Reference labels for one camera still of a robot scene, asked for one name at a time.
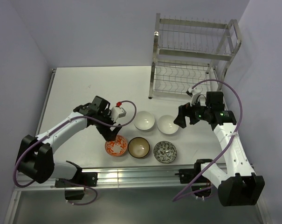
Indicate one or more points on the white bowl right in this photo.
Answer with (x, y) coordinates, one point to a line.
(166, 125)

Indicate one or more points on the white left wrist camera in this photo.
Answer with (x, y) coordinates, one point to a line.
(117, 112)

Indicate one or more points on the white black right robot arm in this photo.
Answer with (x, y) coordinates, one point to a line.
(230, 172)

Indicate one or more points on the black white floral bowl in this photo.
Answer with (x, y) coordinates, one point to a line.
(165, 152)

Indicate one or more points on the white bowl left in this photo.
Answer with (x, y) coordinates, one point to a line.
(144, 121)

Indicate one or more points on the orange patterned bowl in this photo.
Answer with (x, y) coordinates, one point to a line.
(117, 147)

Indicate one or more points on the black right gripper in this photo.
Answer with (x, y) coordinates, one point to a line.
(187, 110)

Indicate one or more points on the stainless steel dish rack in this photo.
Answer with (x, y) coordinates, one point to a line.
(186, 51)

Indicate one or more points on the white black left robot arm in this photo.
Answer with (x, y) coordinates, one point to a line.
(35, 158)

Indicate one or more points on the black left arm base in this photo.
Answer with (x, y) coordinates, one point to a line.
(76, 188)

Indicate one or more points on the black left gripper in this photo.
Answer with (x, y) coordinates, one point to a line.
(108, 134)

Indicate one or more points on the aluminium mounting rail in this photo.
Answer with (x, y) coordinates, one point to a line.
(124, 177)

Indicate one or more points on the brown glazed bowl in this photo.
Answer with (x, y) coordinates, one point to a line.
(138, 147)

